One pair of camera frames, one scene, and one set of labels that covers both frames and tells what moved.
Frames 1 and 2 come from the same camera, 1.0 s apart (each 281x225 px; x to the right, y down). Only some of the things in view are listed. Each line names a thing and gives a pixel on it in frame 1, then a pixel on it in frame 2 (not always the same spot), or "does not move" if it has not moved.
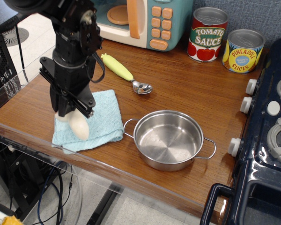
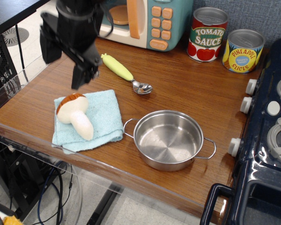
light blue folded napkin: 104,123 does not move
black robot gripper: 69,74 → 76,27
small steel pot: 169,140 does not move
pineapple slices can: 243,50 does not move
